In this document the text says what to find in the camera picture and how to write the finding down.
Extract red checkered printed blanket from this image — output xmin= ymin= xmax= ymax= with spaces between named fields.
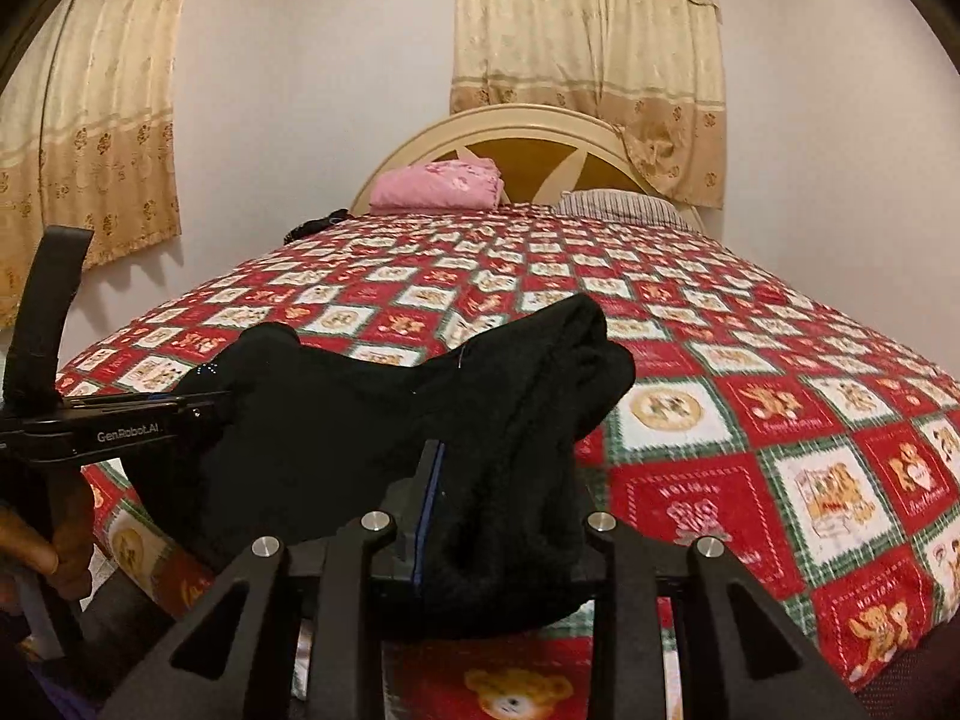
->
xmin=56 ymin=208 xmax=960 ymax=720

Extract pink folded cloth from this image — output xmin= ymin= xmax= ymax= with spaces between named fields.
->
xmin=367 ymin=157 xmax=503 ymax=215

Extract cream wooden headboard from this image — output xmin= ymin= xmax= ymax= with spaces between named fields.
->
xmin=349 ymin=103 xmax=706 ymax=233

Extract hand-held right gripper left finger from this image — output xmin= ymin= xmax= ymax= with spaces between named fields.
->
xmin=97 ymin=439 xmax=451 ymax=720

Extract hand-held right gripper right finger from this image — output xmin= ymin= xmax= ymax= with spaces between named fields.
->
xmin=581 ymin=511 xmax=867 ymax=720

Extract black pants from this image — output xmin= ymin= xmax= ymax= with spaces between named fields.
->
xmin=124 ymin=294 xmax=638 ymax=642

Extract dark cloth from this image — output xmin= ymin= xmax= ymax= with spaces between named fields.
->
xmin=283 ymin=208 xmax=352 ymax=245

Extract striped pillow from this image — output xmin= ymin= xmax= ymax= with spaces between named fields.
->
xmin=555 ymin=190 xmax=695 ymax=230

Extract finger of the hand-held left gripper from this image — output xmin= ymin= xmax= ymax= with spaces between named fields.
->
xmin=142 ymin=388 xmax=235 ymax=425

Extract beige patterned curtain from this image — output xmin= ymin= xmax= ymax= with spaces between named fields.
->
xmin=448 ymin=0 xmax=728 ymax=211
xmin=0 ymin=0 xmax=203 ymax=331

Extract person's left hand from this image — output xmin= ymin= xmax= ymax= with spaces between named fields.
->
xmin=0 ymin=469 xmax=97 ymax=605

